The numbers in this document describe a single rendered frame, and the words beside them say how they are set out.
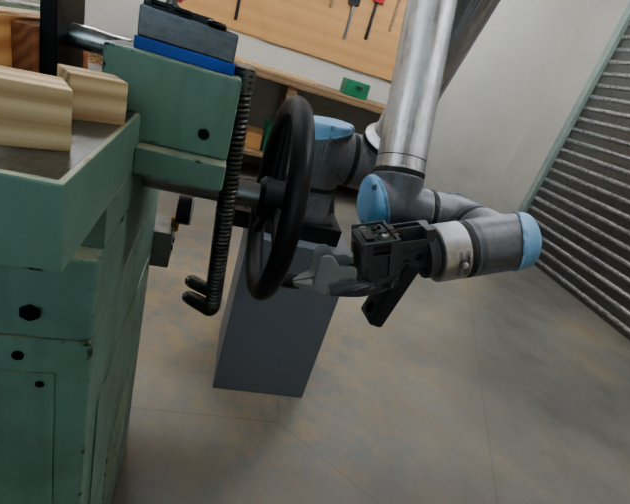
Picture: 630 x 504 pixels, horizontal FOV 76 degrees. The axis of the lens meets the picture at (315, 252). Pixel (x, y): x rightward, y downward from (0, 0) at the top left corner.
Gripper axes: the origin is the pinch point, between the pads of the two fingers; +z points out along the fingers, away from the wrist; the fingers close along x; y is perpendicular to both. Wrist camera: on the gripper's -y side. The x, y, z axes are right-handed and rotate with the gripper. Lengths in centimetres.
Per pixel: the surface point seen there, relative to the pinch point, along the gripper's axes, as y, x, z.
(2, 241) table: 22.9, 26.0, 20.3
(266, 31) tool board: 38, -329, -29
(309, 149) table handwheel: 21.3, 5.5, -1.4
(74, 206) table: 23.9, 24.1, 16.7
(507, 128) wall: -58, -314, -257
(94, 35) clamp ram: 33.7, -2.7, 19.8
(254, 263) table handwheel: 1.1, -6.7, 6.5
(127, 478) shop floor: -59, -18, 44
